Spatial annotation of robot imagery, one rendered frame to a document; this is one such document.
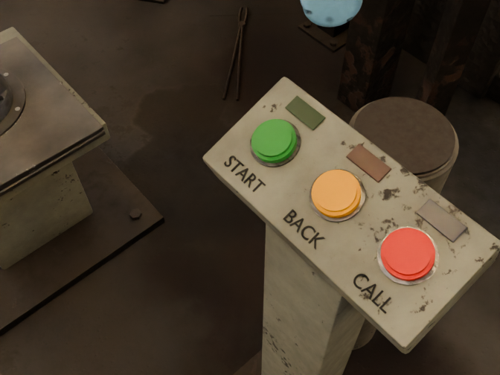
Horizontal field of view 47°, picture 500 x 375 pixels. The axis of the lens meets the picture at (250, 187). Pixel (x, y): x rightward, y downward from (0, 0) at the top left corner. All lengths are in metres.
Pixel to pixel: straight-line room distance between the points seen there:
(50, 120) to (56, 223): 0.27
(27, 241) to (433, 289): 0.85
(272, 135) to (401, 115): 0.20
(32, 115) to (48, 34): 0.69
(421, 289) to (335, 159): 0.13
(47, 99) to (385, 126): 0.57
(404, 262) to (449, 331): 0.68
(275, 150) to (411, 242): 0.14
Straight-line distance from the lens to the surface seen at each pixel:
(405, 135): 0.64
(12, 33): 1.17
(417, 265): 0.45
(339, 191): 0.47
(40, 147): 0.92
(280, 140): 0.49
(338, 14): 0.73
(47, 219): 1.13
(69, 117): 0.95
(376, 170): 0.48
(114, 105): 1.40
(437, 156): 0.63
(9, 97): 0.99
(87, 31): 1.62
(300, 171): 0.49
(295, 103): 0.52
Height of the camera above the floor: 0.99
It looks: 55 degrees down
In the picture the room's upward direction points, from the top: 1 degrees counter-clockwise
